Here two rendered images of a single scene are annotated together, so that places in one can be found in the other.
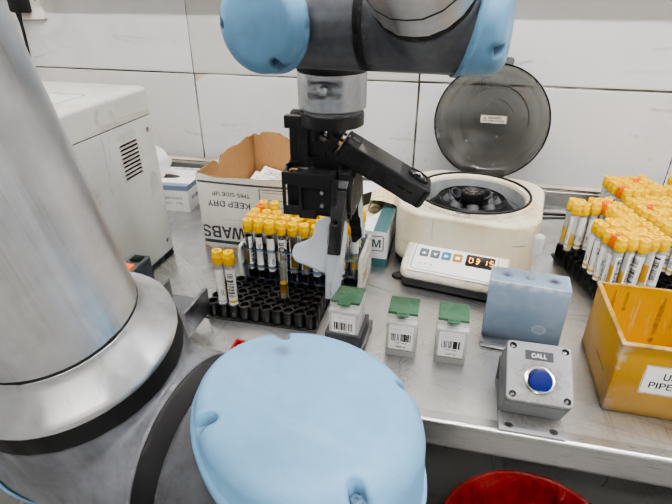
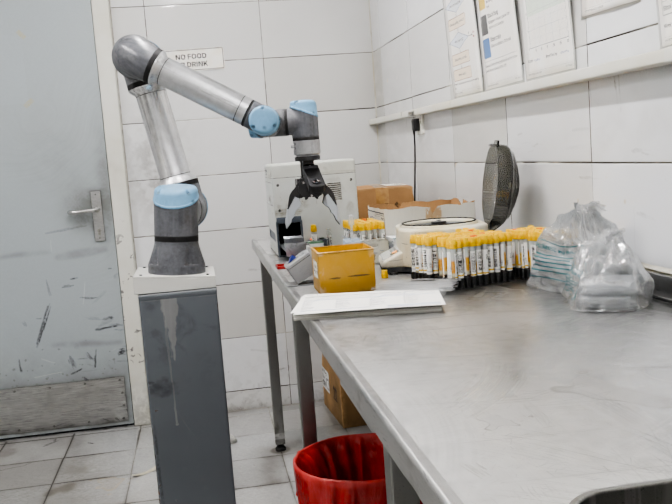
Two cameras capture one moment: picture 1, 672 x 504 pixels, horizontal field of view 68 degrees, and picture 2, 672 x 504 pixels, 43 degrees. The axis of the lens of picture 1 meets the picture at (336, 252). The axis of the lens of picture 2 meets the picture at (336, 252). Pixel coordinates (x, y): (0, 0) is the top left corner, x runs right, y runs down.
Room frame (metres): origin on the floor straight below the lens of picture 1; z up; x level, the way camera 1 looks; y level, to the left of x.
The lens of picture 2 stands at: (-0.29, -2.26, 1.20)
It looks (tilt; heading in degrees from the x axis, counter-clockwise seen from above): 7 degrees down; 68
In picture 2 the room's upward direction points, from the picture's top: 4 degrees counter-clockwise
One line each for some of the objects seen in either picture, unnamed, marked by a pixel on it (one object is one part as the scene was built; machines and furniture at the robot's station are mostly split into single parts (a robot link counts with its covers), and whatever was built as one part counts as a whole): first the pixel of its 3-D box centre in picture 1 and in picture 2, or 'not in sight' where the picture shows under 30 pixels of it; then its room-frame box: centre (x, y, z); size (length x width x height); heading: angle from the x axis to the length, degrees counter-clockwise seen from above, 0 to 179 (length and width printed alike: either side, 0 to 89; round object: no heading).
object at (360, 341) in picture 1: (347, 333); not in sight; (0.55, -0.02, 0.89); 0.09 x 0.05 x 0.04; 165
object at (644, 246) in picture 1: (635, 271); (420, 259); (0.65, -0.46, 0.93); 0.02 x 0.02 x 0.11
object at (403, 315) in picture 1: (402, 326); not in sight; (0.55, -0.09, 0.91); 0.05 x 0.04 x 0.07; 167
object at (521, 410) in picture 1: (531, 370); (309, 266); (0.45, -0.23, 0.92); 0.13 x 0.07 x 0.08; 167
